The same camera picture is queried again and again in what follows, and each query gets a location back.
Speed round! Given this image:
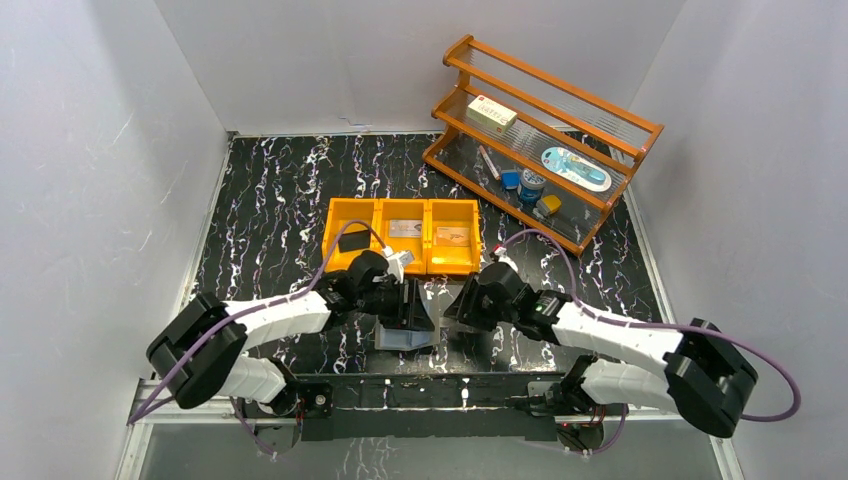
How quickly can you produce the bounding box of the white pen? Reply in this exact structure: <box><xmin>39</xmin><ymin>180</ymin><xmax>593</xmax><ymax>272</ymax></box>
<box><xmin>478</xmin><ymin>145</ymin><xmax>501</xmax><ymax>180</ymax></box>

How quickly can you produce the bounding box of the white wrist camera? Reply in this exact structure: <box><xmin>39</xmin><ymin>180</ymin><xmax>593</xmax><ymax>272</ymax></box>
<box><xmin>382</xmin><ymin>246</ymin><xmax>415</xmax><ymax>283</ymax></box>
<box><xmin>490</xmin><ymin>244</ymin><xmax>519</xmax><ymax>272</ymax></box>

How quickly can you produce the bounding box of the yellow grey eraser block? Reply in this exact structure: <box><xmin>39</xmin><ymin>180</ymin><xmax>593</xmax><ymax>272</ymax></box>
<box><xmin>533</xmin><ymin>195</ymin><xmax>562</xmax><ymax>219</ymax></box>

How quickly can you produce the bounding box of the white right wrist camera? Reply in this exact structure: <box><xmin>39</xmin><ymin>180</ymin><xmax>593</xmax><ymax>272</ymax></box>
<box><xmin>490</xmin><ymin>244</ymin><xmax>519</xmax><ymax>272</ymax></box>

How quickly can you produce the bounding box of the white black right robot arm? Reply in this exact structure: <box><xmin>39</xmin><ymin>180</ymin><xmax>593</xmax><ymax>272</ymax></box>
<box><xmin>444</xmin><ymin>263</ymin><xmax>758</xmax><ymax>438</ymax></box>

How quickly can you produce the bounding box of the blue and white round tin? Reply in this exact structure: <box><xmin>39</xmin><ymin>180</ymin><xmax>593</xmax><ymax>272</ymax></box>
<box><xmin>518</xmin><ymin>168</ymin><xmax>547</xmax><ymax>205</ymax></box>

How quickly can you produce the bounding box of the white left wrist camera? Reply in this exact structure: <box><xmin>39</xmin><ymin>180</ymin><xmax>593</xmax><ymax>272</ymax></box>
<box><xmin>382</xmin><ymin>246</ymin><xmax>415</xmax><ymax>283</ymax></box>

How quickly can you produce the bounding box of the orange wooden shelf rack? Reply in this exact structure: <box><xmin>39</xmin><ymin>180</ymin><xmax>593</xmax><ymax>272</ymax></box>
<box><xmin>423</xmin><ymin>35</ymin><xmax>664</xmax><ymax>255</ymax></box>

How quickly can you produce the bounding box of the small blue block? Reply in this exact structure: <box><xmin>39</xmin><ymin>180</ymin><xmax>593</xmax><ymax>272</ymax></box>
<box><xmin>500</xmin><ymin>170</ymin><xmax>521</xmax><ymax>191</ymax></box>

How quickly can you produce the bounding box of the grey card holder wallet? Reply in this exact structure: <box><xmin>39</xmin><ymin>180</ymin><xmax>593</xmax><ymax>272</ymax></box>
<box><xmin>375</xmin><ymin>318</ymin><xmax>439</xmax><ymax>352</ymax></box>

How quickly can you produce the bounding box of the yellow plastic triple bin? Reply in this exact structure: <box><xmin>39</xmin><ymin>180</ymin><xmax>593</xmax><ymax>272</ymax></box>
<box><xmin>321</xmin><ymin>197</ymin><xmax>482</xmax><ymax>275</ymax></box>

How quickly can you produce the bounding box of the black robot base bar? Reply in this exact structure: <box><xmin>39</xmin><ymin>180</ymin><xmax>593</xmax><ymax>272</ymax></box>
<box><xmin>298</xmin><ymin>372</ymin><xmax>600</xmax><ymax>441</ymax></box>

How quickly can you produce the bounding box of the blue razor blister pack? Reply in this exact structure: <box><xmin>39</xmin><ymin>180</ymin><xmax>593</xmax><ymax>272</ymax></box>
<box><xmin>541</xmin><ymin>147</ymin><xmax>612</xmax><ymax>192</ymax></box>

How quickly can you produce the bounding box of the white box with red label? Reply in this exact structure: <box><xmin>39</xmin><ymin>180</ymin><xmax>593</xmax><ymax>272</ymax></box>
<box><xmin>466</xmin><ymin>95</ymin><xmax>518</xmax><ymax>133</ymax></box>

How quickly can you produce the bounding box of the tan card in bin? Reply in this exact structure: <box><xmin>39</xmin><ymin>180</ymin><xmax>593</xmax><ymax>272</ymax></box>
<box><xmin>434</xmin><ymin>226</ymin><xmax>471</xmax><ymax>248</ymax></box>

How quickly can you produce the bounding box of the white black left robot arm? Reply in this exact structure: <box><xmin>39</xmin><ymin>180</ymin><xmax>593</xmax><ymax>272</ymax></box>
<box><xmin>146</xmin><ymin>250</ymin><xmax>436</xmax><ymax>416</ymax></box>

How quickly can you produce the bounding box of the black card in bin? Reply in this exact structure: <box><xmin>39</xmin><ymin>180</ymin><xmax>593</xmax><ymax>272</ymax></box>
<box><xmin>336</xmin><ymin>229</ymin><xmax>371</xmax><ymax>253</ymax></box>

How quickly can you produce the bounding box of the silver card in bin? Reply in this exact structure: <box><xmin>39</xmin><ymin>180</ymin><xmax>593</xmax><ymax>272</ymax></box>
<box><xmin>388</xmin><ymin>219</ymin><xmax>423</xmax><ymax>238</ymax></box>

